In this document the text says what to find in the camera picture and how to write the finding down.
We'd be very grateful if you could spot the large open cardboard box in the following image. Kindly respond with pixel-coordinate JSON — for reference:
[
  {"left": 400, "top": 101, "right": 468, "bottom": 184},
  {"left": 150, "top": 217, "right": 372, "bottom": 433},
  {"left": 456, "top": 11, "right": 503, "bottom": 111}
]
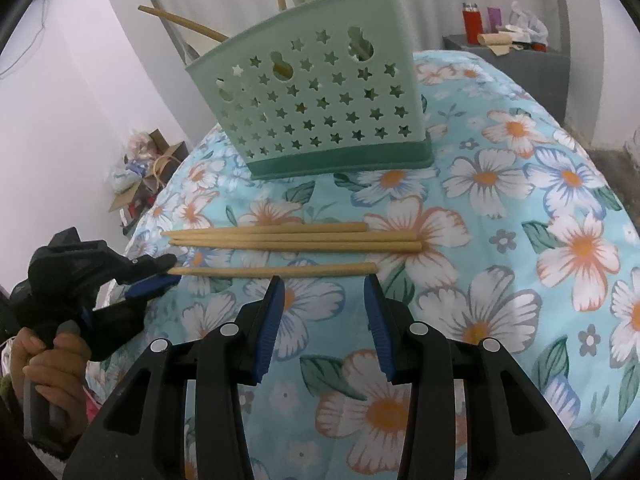
[{"left": 109, "top": 129, "right": 190, "bottom": 214}]

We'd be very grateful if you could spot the grey cabinet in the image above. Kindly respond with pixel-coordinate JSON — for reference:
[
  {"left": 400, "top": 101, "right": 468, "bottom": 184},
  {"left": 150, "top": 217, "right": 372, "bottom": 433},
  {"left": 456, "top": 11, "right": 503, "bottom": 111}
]
[{"left": 442, "top": 34, "right": 571, "bottom": 127}]

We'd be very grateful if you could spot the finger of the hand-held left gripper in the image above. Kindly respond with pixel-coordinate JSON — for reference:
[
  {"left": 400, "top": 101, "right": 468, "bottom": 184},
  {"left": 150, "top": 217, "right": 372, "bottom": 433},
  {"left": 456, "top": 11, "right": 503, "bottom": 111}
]
[
  {"left": 107, "top": 253, "right": 179, "bottom": 281},
  {"left": 87, "top": 274, "right": 184, "bottom": 361}
]

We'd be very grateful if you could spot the wooden chopsticks bundle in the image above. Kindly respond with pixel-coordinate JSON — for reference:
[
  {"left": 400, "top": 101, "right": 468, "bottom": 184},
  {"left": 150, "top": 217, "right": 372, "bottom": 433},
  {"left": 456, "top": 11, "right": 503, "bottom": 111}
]
[{"left": 137, "top": 4, "right": 230, "bottom": 44}]

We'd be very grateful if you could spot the red flask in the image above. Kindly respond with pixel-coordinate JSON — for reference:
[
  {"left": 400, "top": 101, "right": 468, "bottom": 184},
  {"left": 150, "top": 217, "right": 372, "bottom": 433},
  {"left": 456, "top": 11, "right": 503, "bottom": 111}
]
[{"left": 462, "top": 2, "right": 482, "bottom": 46}]

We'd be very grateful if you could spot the cardboard roll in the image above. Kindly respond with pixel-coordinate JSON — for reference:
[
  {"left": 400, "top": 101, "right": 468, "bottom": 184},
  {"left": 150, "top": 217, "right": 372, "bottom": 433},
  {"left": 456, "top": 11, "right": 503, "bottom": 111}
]
[{"left": 477, "top": 32, "right": 516, "bottom": 56}]

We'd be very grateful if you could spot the blue white plastic bag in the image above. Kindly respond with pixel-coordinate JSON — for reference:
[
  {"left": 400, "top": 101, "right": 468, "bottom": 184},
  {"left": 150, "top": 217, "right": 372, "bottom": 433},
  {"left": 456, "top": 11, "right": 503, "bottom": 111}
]
[{"left": 108, "top": 159, "right": 146, "bottom": 194}]

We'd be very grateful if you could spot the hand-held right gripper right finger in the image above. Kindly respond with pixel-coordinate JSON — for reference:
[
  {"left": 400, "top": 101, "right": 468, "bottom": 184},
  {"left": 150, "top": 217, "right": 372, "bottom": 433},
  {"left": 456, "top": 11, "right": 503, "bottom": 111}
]
[{"left": 363, "top": 274, "right": 592, "bottom": 480}]

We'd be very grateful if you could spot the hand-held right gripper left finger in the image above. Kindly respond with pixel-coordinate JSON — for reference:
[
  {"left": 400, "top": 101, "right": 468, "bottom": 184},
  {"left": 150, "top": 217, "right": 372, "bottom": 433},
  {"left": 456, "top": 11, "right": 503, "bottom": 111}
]
[{"left": 65, "top": 275, "right": 287, "bottom": 480}]

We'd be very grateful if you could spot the blue floral blanket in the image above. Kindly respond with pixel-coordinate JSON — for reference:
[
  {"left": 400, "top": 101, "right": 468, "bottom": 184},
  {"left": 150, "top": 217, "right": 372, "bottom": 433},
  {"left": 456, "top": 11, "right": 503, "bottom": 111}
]
[{"left": 84, "top": 50, "right": 640, "bottom": 480}]

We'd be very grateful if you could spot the pink plastic bag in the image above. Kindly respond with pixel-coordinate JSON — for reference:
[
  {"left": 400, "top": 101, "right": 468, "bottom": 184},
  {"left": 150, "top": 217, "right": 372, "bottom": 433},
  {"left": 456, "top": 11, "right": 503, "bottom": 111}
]
[{"left": 127, "top": 132, "right": 156, "bottom": 161}]

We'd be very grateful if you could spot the person's left hand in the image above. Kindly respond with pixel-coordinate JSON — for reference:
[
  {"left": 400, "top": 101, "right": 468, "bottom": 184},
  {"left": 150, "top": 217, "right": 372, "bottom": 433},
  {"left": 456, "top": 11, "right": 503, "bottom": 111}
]
[{"left": 10, "top": 330, "right": 93, "bottom": 444}]

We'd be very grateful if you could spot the green perforated utensil basket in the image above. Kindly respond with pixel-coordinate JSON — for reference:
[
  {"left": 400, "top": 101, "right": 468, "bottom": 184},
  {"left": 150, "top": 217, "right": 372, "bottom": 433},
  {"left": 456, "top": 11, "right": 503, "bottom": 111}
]
[{"left": 184, "top": 0, "right": 435, "bottom": 181}]

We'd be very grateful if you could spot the thin wall cable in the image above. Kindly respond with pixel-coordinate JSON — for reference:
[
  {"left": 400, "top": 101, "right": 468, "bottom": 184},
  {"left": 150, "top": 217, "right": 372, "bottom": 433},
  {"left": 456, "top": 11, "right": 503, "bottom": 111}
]
[{"left": 0, "top": 0, "right": 62, "bottom": 81}]

